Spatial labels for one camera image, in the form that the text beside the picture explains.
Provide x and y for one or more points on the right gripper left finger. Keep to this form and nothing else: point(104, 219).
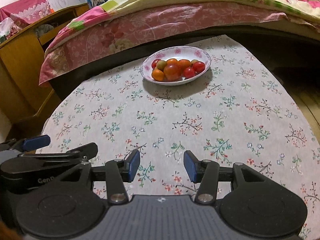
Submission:
point(118, 172)

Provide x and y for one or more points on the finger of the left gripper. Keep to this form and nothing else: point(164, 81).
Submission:
point(82, 153)
point(26, 145)

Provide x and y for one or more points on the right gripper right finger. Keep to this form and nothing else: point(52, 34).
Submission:
point(206, 174)

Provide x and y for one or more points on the red cherry tomato with stem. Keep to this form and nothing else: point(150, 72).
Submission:
point(189, 73)

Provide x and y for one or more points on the orange kumquat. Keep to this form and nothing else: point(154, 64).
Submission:
point(171, 61)
point(183, 64)
point(158, 75)

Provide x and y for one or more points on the red cherry tomato round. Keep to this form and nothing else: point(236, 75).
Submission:
point(198, 66)

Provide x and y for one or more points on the red cherry tomato oval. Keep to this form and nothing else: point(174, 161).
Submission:
point(154, 63)

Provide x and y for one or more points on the wooden yellow cabinet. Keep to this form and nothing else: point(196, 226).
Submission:
point(22, 56)

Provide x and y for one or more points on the floral tablecloth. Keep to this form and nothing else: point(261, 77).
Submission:
point(236, 112)

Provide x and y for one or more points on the large orange-red tomato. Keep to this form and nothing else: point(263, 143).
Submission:
point(172, 72)

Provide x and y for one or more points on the white floral plate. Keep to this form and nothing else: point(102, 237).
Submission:
point(177, 52)

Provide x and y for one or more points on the pink floral bed sheet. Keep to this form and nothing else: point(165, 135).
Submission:
point(97, 34)

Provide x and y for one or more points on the pink cloth covered item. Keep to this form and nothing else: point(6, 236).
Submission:
point(26, 12)

